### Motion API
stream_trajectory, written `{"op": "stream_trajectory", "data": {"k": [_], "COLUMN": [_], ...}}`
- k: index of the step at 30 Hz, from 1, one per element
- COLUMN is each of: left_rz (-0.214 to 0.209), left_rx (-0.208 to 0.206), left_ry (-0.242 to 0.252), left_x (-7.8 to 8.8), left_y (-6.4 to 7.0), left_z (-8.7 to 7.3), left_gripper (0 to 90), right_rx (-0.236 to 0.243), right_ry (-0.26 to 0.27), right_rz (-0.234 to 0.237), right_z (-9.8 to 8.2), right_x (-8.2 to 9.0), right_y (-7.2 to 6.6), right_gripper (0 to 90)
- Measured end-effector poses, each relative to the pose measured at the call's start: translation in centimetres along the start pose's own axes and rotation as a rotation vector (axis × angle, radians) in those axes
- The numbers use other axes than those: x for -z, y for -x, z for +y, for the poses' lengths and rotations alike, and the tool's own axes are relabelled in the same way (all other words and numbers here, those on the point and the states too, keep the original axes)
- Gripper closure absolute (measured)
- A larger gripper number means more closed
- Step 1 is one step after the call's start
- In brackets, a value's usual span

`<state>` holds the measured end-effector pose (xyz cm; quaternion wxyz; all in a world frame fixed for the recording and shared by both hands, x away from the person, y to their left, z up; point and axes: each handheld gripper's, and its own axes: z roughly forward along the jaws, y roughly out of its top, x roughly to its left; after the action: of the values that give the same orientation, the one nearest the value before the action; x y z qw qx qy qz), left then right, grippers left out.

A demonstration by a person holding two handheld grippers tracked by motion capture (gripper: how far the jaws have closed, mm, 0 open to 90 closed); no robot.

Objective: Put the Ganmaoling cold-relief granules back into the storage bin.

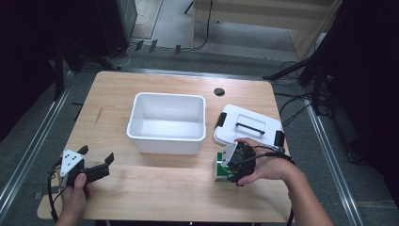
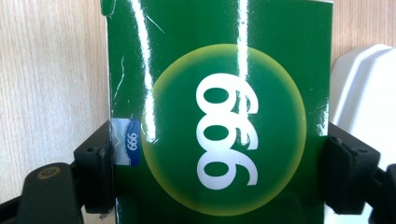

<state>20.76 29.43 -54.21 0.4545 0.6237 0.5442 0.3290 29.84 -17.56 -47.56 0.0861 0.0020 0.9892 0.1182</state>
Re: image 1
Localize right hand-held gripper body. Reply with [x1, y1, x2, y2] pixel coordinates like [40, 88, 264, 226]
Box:
[220, 141, 257, 186]

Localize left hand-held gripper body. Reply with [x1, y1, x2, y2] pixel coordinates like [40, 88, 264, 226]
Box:
[59, 149, 96, 188]

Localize green and white carton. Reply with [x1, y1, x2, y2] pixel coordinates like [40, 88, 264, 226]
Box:
[213, 152, 240, 185]

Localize white lid with black handle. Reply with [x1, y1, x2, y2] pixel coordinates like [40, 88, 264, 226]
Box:
[213, 104, 286, 149]

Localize white plastic storage box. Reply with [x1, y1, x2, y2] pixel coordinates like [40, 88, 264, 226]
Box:
[125, 91, 207, 155]

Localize person's right hand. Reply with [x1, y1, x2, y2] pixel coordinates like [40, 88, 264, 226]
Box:
[234, 137, 298, 187]

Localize person's left hand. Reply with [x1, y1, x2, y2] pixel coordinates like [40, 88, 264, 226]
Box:
[56, 153, 96, 218]

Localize black metal stand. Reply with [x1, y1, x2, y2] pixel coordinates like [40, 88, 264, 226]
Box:
[51, 39, 122, 102]

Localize black tripod stand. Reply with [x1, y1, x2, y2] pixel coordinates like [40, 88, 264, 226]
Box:
[263, 46, 335, 117]

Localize dark cabinet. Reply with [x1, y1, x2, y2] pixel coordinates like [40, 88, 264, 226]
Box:
[93, 0, 138, 58]

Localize light wooden furniture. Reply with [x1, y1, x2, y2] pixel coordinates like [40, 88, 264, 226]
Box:
[190, 0, 343, 61]

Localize right hand-held gripper cable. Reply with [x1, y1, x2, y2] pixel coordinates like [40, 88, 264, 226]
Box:
[241, 144, 297, 226]

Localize hand-held gripper cable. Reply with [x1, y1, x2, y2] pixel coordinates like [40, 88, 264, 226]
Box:
[241, 144, 297, 226]
[46, 158, 69, 223]

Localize left hand-held gripper cable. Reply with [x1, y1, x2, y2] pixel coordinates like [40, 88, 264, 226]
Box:
[46, 158, 69, 223]

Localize aluminium floor rail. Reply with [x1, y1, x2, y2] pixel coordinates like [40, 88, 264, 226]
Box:
[0, 70, 76, 218]
[303, 97, 365, 226]

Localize black floor cables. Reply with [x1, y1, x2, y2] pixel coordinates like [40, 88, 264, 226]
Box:
[273, 60, 330, 128]

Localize white floor cable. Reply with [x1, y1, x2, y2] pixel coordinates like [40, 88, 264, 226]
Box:
[105, 13, 149, 69]

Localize black hanging cable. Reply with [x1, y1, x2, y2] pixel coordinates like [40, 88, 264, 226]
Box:
[191, 0, 215, 52]

